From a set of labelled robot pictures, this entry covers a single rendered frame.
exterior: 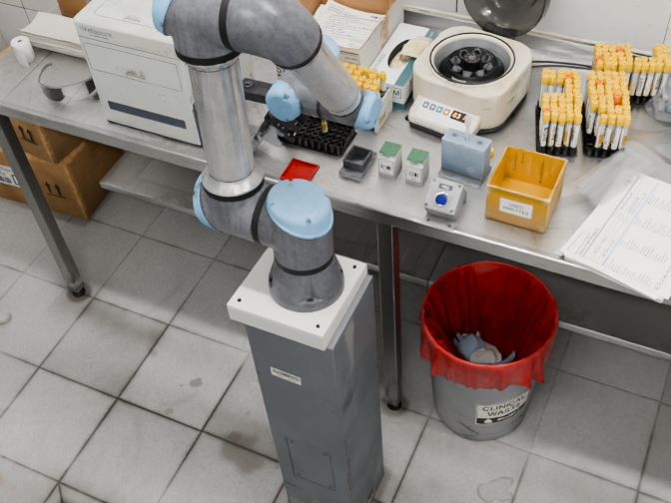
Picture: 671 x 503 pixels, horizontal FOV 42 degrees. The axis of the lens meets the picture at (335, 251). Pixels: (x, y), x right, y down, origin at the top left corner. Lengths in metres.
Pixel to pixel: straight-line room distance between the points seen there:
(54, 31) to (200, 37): 1.22
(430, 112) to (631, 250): 0.57
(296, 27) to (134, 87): 0.82
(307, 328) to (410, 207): 0.41
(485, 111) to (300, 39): 0.77
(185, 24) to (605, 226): 0.97
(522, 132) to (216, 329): 1.25
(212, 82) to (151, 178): 1.55
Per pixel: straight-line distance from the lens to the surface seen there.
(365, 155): 2.02
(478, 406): 2.39
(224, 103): 1.49
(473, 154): 1.92
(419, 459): 2.55
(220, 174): 1.59
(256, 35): 1.34
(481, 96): 2.03
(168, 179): 2.97
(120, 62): 2.09
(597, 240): 1.87
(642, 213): 1.95
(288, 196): 1.59
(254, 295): 1.74
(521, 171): 1.96
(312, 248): 1.60
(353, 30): 2.32
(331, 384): 1.81
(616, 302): 2.58
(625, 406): 2.71
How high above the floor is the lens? 2.26
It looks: 49 degrees down
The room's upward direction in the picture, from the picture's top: 6 degrees counter-clockwise
